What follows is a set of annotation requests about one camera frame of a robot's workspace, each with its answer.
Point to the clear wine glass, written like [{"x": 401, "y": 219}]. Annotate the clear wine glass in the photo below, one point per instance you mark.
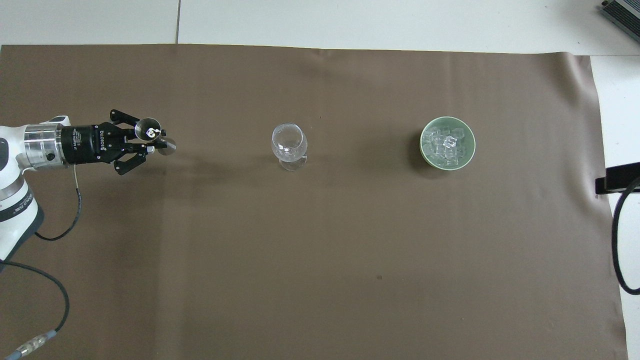
[{"x": 289, "y": 142}]

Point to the green bowl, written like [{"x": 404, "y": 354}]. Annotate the green bowl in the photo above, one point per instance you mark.
[{"x": 425, "y": 155}]

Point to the clear ice cube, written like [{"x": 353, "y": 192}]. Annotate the clear ice cube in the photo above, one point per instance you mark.
[
  {"x": 459, "y": 133},
  {"x": 433, "y": 134},
  {"x": 452, "y": 160},
  {"x": 451, "y": 142}
]

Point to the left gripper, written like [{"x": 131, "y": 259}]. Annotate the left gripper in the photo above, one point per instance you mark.
[{"x": 90, "y": 145}]

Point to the grey metal box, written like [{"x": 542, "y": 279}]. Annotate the grey metal box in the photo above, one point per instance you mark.
[{"x": 625, "y": 12}]

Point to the black stand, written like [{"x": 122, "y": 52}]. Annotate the black stand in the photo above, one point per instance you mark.
[{"x": 620, "y": 176}]

